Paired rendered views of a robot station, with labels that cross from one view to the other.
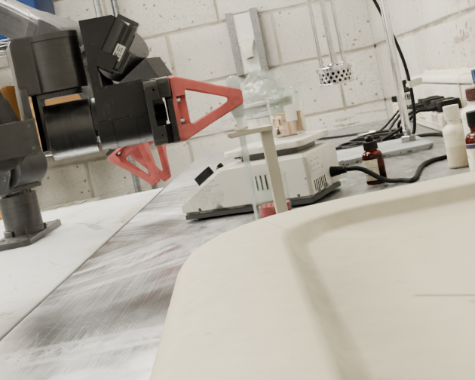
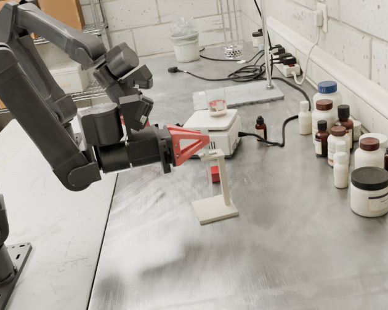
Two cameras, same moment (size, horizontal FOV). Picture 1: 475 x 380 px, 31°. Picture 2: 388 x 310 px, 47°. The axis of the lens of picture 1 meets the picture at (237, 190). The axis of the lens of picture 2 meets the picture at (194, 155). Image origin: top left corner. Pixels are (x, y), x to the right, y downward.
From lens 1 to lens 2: 0.35 m
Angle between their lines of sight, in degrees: 19
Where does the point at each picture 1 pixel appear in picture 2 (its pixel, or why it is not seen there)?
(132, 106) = (151, 151)
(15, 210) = not seen: hidden behind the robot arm
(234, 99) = (204, 141)
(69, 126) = (116, 162)
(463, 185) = not seen: outside the picture
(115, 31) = (141, 108)
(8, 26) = (53, 38)
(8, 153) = (84, 182)
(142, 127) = (155, 160)
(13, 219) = not seen: hidden behind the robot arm
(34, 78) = (95, 136)
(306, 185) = (228, 149)
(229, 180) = (186, 141)
